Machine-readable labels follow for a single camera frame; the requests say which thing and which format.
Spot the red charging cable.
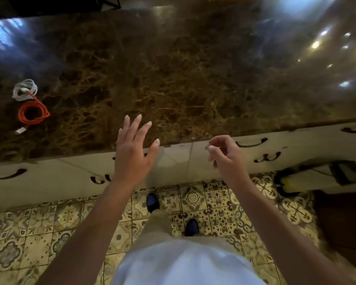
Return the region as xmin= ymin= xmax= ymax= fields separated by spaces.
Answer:
xmin=15 ymin=89 xmax=51 ymax=135

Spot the person's white shirt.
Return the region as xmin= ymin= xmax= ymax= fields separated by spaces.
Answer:
xmin=111 ymin=239 xmax=267 ymax=285

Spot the white charging cable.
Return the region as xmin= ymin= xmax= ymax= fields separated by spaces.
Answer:
xmin=11 ymin=79 xmax=38 ymax=102

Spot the thin black cable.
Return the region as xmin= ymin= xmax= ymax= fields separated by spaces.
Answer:
xmin=298 ymin=165 xmax=334 ymax=177

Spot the dark brown wooden panel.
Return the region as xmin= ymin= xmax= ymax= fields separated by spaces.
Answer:
xmin=313 ymin=190 xmax=356 ymax=272

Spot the person's right forearm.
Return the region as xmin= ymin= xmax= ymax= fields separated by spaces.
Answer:
xmin=225 ymin=173 xmax=356 ymax=285

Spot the person's right hand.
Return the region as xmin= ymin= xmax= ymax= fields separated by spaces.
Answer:
xmin=205 ymin=135 xmax=251 ymax=186

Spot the cream white drawer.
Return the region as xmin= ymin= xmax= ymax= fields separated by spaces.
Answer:
xmin=192 ymin=127 xmax=303 ymax=160

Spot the person's left forearm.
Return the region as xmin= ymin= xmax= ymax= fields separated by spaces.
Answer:
xmin=35 ymin=178 xmax=146 ymax=285

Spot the person's left hand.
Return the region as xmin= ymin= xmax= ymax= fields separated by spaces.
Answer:
xmin=114 ymin=114 xmax=161 ymax=190

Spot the person's dark shoe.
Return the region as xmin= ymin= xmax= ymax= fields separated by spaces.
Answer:
xmin=146 ymin=192 xmax=161 ymax=213
xmin=184 ymin=218 xmax=200 ymax=237

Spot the cream counter cabinet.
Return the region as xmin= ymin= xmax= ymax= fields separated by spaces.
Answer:
xmin=0 ymin=117 xmax=356 ymax=216

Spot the black and yellow device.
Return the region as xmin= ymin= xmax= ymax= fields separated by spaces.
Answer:
xmin=274 ymin=166 xmax=302 ymax=197

